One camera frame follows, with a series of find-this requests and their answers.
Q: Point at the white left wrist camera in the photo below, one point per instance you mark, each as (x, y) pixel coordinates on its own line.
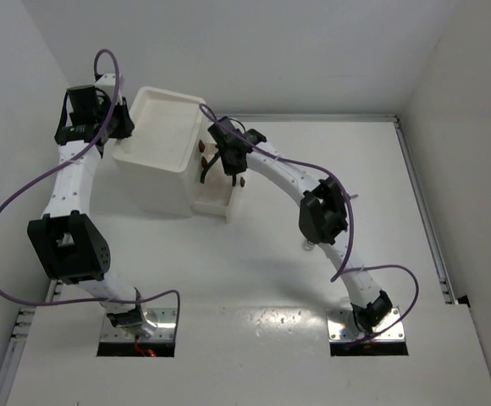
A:
(107, 84)

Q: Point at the white drawer cabinet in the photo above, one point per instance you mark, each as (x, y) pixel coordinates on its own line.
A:
(156, 169)

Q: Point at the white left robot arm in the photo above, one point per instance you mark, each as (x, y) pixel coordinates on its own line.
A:
(68, 244)

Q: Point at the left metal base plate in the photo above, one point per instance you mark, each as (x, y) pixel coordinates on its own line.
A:
(160, 327)

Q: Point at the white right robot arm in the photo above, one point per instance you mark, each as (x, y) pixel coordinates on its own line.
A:
(323, 215)

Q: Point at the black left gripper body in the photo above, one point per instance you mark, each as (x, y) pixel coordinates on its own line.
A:
(120, 125)

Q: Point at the white bottom drawer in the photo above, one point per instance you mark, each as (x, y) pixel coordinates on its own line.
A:
(216, 197)

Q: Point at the metal base plate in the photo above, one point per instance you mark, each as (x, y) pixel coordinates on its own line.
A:
(160, 327)
(343, 329)

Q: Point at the silver ratchet wrench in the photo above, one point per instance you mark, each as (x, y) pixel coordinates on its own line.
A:
(308, 245)

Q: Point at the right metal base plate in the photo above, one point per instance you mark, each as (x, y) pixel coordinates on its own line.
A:
(343, 329)

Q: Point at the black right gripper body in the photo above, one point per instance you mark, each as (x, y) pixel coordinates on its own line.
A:
(229, 169)

